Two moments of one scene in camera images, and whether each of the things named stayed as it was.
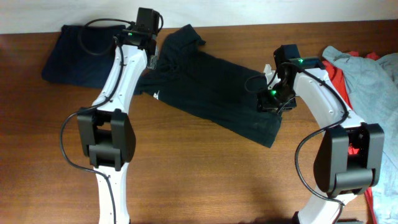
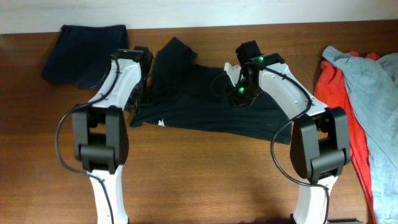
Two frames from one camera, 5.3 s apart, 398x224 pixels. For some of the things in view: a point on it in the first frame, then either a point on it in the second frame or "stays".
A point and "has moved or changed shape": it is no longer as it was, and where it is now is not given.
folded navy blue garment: x=83 y=55 stays
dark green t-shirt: x=219 y=94 has moved or changed shape
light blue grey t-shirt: x=372 y=85 stays
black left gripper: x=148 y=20 to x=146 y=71
